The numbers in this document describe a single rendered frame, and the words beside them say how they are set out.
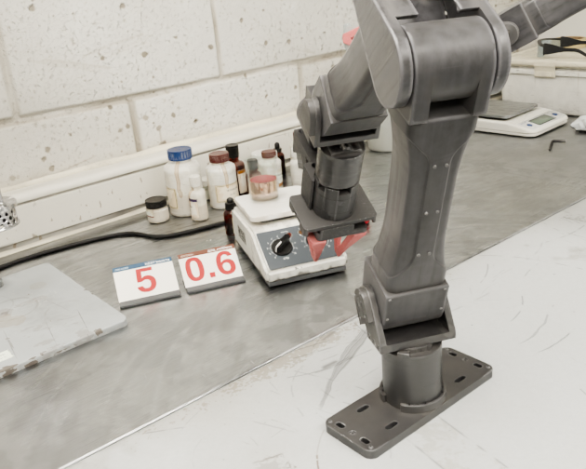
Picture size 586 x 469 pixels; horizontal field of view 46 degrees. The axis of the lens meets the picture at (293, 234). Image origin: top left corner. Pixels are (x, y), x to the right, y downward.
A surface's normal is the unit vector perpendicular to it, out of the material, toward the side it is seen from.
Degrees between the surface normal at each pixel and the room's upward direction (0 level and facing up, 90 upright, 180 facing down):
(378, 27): 90
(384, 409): 0
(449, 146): 110
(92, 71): 90
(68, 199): 90
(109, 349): 0
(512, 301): 0
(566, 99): 94
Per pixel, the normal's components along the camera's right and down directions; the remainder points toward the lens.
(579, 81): -0.72, 0.37
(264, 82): 0.64, 0.23
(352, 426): -0.09, -0.92
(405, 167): -0.94, 0.27
